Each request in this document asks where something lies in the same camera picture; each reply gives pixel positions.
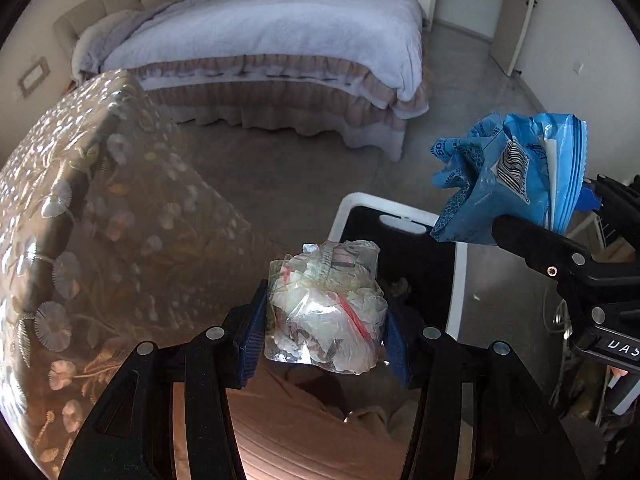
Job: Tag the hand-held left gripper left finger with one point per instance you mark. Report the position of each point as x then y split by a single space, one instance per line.
252 330

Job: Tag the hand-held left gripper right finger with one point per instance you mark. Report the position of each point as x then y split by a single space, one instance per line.
397 350

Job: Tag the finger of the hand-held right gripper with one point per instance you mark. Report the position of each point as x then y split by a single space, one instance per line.
530 242
590 196

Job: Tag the blue plastic bag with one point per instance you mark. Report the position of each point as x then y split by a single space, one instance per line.
480 195

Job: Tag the clear plastic bag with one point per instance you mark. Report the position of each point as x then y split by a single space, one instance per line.
325 320

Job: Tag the white rimmed trash bin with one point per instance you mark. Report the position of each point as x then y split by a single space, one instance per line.
370 235

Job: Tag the white metal rack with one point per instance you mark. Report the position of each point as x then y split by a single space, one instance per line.
596 227

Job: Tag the person's pink trouser leg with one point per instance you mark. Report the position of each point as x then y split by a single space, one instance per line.
300 435

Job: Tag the floral transparent tablecloth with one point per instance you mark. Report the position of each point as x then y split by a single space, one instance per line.
125 240

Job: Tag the white door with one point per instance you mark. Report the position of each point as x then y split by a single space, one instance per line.
517 20

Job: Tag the beige upholstered bed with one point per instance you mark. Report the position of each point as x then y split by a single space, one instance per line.
250 90

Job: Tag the light blue blanket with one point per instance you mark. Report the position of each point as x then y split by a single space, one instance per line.
280 25

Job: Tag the grey white pillow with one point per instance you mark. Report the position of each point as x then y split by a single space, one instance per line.
97 37

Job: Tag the wall switch plate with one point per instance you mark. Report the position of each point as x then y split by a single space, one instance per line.
34 76

